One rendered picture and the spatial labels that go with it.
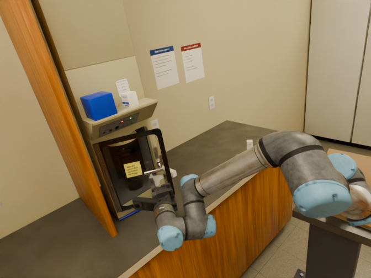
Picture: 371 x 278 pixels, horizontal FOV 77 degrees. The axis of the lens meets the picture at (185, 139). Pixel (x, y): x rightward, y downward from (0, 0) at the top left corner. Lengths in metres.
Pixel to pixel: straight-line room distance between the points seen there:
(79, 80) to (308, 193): 0.90
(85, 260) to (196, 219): 0.60
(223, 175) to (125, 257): 0.61
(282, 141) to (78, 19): 0.87
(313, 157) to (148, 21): 1.40
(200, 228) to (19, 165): 1.07
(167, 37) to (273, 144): 1.32
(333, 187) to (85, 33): 0.99
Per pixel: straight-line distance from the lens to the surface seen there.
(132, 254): 1.15
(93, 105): 0.98
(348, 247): 1.36
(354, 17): 3.50
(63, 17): 1.08
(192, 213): 0.81
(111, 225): 1.22
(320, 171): 0.62
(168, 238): 0.76
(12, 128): 1.48
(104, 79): 1.10
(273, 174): 1.82
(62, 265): 1.28
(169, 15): 1.85
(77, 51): 1.07
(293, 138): 0.66
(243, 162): 0.72
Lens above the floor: 1.77
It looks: 24 degrees down
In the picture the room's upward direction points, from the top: 10 degrees counter-clockwise
